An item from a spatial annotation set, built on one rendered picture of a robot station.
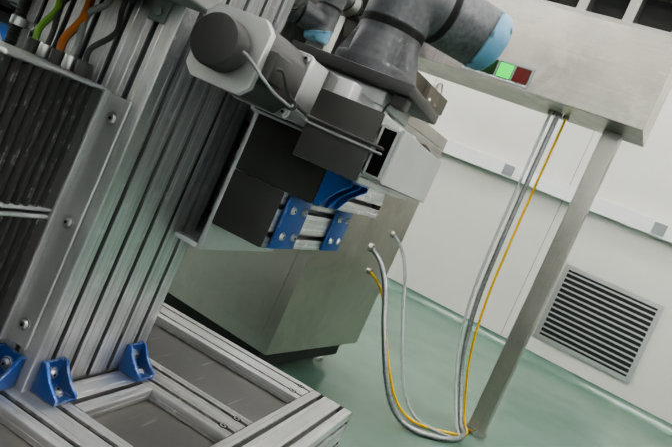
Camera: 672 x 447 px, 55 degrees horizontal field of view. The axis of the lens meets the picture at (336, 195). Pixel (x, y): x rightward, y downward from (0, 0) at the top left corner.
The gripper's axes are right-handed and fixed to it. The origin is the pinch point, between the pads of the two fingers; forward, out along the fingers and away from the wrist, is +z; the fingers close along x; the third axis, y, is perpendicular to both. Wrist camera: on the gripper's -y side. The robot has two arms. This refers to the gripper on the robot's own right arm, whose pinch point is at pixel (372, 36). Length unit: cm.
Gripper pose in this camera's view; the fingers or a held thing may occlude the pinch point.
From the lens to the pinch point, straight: 218.9
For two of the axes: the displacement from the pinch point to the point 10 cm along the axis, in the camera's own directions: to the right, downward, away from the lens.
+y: 4.1, -9.1, -0.4
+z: 4.3, 1.5, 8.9
